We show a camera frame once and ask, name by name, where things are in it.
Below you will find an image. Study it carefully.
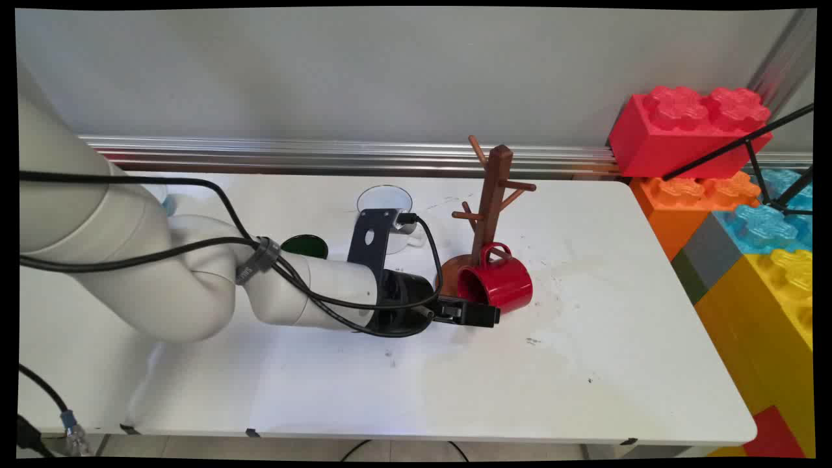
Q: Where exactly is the big grey toy block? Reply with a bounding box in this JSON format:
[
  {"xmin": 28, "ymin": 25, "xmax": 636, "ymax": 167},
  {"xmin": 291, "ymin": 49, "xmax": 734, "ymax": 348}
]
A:
[{"xmin": 670, "ymin": 211, "xmax": 746, "ymax": 306}]

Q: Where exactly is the aluminium frame rail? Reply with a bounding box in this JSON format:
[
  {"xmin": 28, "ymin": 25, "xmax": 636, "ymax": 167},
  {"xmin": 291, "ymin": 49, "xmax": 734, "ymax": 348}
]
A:
[{"xmin": 78, "ymin": 135, "xmax": 813, "ymax": 181}]

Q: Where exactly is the black USB camera cable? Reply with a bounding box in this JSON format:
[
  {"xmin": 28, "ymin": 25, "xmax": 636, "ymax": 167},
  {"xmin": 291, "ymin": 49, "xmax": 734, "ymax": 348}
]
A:
[{"xmin": 18, "ymin": 213, "xmax": 447, "ymax": 457}]

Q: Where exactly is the brown wooden mug tree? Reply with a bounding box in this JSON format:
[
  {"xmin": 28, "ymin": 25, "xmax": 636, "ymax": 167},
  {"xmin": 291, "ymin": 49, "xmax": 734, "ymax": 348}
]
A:
[{"xmin": 434, "ymin": 135, "xmax": 538, "ymax": 301}]

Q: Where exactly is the grey velcro cable strap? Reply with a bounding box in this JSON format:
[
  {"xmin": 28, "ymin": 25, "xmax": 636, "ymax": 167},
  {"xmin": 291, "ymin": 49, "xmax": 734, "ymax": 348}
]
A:
[{"xmin": 236, "ymin": 237, "xmax": 281, "ymax": 285}]

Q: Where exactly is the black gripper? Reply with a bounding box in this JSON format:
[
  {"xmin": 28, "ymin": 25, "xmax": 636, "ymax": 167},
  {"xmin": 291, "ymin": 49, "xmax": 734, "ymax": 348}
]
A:
[{"xmin": 373, "ymin": 269, "xmax": 502, "ymax": 337}]

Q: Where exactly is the big yellow toy block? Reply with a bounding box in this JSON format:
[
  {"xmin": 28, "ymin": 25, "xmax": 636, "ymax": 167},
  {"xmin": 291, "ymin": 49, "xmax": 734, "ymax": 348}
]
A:
[{"xmin": 694, "ymin": 248, "xmax": 815, "ymax": 457}]

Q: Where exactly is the white mug with blue rim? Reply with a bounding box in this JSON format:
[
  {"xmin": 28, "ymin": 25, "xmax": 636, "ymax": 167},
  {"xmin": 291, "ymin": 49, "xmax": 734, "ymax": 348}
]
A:
[{"xmin": 356, "ymin": 185, "xmax": 428, "ymax": 255}]

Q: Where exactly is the aluminium frame post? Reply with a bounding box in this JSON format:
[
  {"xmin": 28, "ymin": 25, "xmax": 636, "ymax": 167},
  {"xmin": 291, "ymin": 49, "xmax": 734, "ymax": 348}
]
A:
[{"xmin": 746, "ymin": 9, "xmax": 816, "ymax": 112}]

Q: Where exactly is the black cable with silver plug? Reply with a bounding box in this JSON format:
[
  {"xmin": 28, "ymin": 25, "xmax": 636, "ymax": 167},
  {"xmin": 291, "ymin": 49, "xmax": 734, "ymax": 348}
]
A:
[{"xmin": 18, "ymin": 170, "xmax": 391, "ymax": 457}]

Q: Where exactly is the black tripod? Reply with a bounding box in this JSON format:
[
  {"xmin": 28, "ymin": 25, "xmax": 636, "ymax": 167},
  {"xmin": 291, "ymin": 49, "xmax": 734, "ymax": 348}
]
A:
[{"xmin": 661, "ymin": 103, "xmax": 815, "ymax": 216}]

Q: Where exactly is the big orange toy block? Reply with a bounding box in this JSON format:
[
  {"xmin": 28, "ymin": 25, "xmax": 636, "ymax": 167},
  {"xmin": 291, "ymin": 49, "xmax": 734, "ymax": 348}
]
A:
[{"xmin": 629, "ymin": 170, "xmax": 762, "ymax": 262}]

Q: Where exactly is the black cable under table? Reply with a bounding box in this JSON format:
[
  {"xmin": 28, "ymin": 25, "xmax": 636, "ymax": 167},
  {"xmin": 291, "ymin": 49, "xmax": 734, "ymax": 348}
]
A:
[{"xmin": 340, "ymin": 440, "xmax": 470, "ymax": 463}]

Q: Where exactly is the red speckled mug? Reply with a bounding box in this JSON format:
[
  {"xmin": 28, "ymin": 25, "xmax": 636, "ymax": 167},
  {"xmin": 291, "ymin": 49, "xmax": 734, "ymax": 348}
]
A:
[{"xmin": 457, "ymin": 242, "xmax": 534, "ymax": 315}]

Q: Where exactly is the small red toy block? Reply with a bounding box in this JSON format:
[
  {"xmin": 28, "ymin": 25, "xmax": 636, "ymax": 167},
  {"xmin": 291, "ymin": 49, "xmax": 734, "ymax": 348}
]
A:
[{"xmin": 744, "ymin": 406, "xmax": 807, "ymax": 460}]

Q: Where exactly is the dark green cup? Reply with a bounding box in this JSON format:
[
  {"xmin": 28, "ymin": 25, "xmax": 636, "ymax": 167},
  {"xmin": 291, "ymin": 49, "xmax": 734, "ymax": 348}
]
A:
[{"xmin": 280, "ymin": 234, "xmax": 330, "ymax": 260}]

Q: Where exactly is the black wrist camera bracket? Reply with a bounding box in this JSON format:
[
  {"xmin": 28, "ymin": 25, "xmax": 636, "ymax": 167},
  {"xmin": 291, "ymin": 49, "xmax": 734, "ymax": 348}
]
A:
[{"xmin": 346, "ymin": 208, "xmax": 419, "ymax": 275}]

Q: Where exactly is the big light blue toy block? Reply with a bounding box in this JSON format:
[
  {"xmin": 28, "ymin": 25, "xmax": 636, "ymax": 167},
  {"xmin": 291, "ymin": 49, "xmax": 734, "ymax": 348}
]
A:
[{"xmin": 712, "ymin": 168, "xmax": 814, "ymax": 255}]

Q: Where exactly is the big red toy block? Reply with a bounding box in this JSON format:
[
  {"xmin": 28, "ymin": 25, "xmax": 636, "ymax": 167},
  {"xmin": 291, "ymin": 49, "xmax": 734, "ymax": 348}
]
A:
[{"xmin": 608, "ymin": 86, "xmax": 774, "ymax": 180}]

